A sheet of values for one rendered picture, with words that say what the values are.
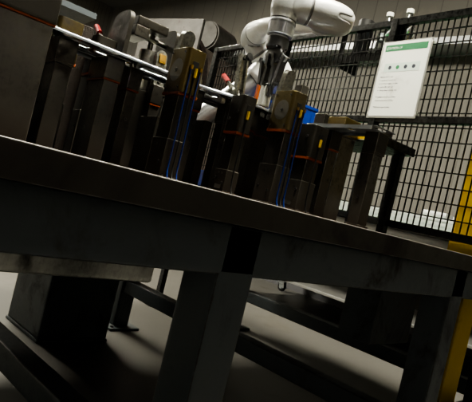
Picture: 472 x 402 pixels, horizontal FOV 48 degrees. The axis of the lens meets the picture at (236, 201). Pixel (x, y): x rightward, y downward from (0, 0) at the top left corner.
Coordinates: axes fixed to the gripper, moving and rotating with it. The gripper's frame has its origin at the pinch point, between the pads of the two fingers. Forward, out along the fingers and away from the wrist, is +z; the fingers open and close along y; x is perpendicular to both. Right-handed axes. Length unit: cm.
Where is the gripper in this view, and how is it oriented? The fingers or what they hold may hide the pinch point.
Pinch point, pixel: (265, 96)
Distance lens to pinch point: 179.6
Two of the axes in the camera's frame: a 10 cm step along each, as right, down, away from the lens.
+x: -7.7, -1.9, -6.1
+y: -6.0, -1.4, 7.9
